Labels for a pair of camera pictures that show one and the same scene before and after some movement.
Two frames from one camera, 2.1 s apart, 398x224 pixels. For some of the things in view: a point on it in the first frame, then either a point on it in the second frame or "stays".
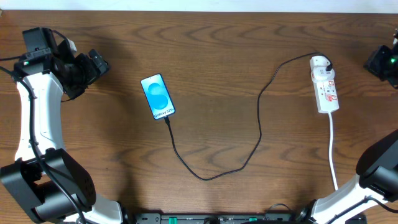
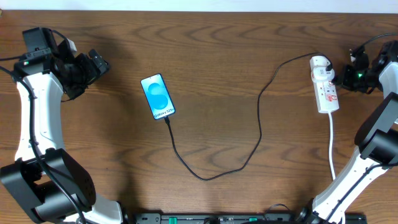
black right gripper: [374, 59] -> [343, 79]
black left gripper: [94, 63] stays
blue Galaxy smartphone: [157, 96] stays
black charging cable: [259, 121] stays
